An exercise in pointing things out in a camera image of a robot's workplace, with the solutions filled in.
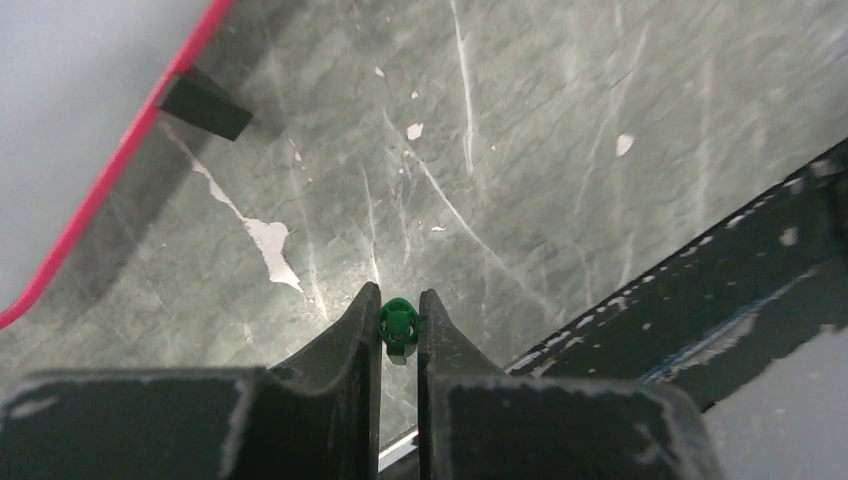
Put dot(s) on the green marker cap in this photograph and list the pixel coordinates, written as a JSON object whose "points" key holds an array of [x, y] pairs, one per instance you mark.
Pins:
{"points": [[398, 326]]}

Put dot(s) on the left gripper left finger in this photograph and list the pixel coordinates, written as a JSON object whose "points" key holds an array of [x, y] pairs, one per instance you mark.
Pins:
{"points": [[313, 416]]}

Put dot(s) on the black whiteboard foot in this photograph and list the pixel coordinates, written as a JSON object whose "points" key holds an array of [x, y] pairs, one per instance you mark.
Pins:
{"points": [[195, 98]]}

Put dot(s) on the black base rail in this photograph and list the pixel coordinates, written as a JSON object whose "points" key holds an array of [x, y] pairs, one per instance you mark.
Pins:
{"points": [[711, 316]]}

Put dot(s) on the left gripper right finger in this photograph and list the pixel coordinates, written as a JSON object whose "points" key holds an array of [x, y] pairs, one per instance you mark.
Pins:
{"points": [[477, 422]]}

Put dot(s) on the pink-framed whiteboard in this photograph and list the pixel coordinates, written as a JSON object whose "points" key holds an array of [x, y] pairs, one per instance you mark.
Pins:
{"points": [[80, 84]]}

